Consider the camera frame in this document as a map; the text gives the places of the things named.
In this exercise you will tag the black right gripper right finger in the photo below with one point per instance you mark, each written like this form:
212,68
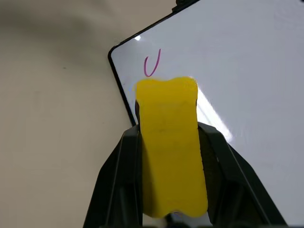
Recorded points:
237,180

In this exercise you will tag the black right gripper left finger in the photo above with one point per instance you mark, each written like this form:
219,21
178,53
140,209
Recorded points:
116,180

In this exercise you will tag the yellow whiteboard eraser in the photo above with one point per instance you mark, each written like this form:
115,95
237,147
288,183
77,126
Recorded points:
172,147

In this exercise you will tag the black-framed whiteboard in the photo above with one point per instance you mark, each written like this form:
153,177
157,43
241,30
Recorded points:
237,71

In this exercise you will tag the black whiteboard clip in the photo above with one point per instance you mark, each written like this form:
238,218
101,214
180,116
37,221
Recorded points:
184,3

